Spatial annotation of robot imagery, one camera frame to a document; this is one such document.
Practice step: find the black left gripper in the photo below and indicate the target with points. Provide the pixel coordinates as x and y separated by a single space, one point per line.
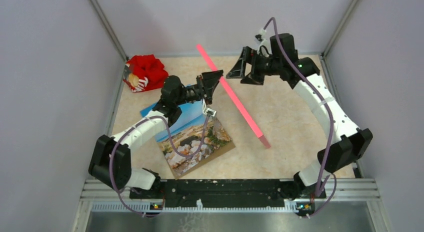
209 80

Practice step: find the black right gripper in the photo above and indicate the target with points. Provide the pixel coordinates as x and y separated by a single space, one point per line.
239 70

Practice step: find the pink wooden picture frame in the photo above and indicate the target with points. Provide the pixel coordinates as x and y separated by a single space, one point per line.
235 99

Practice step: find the landscape beach photo print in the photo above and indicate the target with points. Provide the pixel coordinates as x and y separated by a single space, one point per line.
193 137

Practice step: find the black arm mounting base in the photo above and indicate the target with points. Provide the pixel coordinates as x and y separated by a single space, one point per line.
296 191

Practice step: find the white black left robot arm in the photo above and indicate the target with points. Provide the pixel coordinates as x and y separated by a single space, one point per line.
111 161

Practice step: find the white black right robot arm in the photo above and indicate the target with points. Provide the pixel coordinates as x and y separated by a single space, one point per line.
348 141

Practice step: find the red plush toy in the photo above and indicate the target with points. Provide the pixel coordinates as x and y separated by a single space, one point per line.
144 73

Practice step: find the grey cable duct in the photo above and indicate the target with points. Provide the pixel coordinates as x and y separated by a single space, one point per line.
150 207

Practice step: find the aluminium front rail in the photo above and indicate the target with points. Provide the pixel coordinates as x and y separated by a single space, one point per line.
342 189

